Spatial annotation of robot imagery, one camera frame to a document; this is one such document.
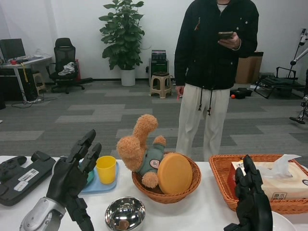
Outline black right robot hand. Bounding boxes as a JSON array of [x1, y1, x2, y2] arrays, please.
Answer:
[[223, 154, 274, 231]]

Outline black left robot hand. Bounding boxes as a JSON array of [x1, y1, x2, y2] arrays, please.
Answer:
[[46, 129, 103, 231]]

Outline shiny metal bowl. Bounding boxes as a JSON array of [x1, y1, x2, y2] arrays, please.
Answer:
[[104, 196, 146, 231]]

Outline white ceramic bowl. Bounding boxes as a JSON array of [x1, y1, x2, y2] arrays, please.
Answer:
[[271, 211, 300, 231]]

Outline teal green round plate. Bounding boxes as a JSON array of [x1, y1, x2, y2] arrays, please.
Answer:
[[85, 169, 96, 187]]

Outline black moulded equipment case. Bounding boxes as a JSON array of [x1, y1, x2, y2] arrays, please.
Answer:
[[0, 151, 56, 207]]

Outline rectangular orange wicker basket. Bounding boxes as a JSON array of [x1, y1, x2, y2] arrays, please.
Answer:
[[208, 154, 308, 215]]

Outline red cardboard box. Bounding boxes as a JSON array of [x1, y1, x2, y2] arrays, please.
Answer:
[[227, 161, 245, 199]]

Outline beige tissue box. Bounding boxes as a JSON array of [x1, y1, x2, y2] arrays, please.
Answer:
[[257, 161, 308, 201]]

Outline light blue plastic tray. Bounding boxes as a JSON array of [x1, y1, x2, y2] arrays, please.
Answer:
[[78, 160, 119, 194]]

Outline yellow plastic cup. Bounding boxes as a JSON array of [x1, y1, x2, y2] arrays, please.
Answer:
[[96, 155, 117, 185]]

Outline white tissue sheet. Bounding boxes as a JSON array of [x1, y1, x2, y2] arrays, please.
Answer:
[[258, 154, 302, 180]]

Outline black game controller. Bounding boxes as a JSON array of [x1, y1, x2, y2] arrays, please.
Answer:
[[0, 155, 27, 185]]

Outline brown plush teddy bear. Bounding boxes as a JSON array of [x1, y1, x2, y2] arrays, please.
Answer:
[[116, 114, 167, 189]]

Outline orange round disc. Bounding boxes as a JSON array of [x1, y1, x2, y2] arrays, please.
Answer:
[[157, 153, 193, 195]]

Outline round brown wicker basket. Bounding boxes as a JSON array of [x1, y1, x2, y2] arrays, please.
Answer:
[[131, 151, 202, 204]]

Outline small beige stool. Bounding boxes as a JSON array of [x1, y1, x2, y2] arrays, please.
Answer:
[[32, 72, 46, 95]]

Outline silver humanoid robot legs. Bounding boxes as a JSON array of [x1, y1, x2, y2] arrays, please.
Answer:
[[289, 95, 308, 125]]

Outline black computer tower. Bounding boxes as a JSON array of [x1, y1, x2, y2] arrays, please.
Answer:
[[0, 68, 37, 102]]

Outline white crumpled cloth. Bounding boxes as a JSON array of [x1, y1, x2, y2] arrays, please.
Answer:
[[58, 62, 76, 76]]

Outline black carrying case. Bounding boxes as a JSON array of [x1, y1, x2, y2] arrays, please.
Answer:
[[230, 88, 253, 99]]

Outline white office desk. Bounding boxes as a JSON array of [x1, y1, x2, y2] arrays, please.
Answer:
[[0, 55, 53, 102]]

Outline black folding cot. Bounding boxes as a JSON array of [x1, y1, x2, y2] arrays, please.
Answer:
[[254, 66, 306, 99]]

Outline black office chair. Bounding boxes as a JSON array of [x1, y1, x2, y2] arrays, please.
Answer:
[[46, 38, 93, 94]]

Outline beige plastic stool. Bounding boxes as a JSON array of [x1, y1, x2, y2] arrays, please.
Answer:
[[150, 74, 173, 99]]

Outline brown cardboard box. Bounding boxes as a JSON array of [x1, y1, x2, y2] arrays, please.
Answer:
[[235, 51, 264, 84]]

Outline black computer monitor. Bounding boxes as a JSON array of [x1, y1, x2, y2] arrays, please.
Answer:
[[0, 38, 26, 64]]

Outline black metal cabinet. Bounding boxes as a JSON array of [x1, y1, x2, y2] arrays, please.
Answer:
[[148, 58, 169, 84]]

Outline potted green plant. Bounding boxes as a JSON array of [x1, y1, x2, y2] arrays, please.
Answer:
[[98, 0, 145, 87]]

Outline person in black jacket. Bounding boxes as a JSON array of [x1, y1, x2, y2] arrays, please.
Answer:
[[175, 0, 260, 162]]

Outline black device with stripes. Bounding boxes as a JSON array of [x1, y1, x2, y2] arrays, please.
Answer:
[[151, 50, 167, 61]]

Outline grey metal boom stand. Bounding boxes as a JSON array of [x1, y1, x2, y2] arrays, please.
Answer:
[[290, 28, 308, 67]]

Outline dark smartphone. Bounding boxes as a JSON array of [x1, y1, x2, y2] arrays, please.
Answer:
[[218, 31, 234, 40]]

